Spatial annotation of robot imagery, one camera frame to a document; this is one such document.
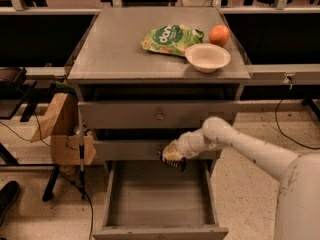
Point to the brown cardboard box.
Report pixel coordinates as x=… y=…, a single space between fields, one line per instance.
x=59 y=124

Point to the grey open bottom drawer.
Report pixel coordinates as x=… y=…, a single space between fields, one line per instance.
x=147 y=200

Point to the grey wooden drawer cabinet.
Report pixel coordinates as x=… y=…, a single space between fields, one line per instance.
x=113 y=66

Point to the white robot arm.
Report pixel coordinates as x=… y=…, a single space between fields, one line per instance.
x=298 y=201

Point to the black white tripod pole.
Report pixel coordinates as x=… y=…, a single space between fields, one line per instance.
x=81 y=150

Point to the orange fruit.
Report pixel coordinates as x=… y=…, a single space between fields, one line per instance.
x=219 y=35

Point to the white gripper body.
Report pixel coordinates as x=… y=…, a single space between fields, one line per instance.
x=184 y=144

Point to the green chip bag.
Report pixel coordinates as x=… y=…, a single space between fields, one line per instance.
x=172 y=39

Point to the black shoe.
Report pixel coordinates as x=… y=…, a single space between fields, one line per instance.
x=8 y=195

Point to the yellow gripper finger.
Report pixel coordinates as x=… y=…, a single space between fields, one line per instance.
x=170 y=153

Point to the black desk frame left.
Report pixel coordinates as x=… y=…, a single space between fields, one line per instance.
x=14 y=91

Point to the grey middle drawer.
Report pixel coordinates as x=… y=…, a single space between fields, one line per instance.
x=116 y=150

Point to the black rxbar chocolate bar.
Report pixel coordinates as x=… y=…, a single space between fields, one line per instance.
x=181 y=165

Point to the grey top drawer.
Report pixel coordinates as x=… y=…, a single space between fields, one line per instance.
x=153 y=114

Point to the white paper bowl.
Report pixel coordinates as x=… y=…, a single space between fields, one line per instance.
x=207 y=58

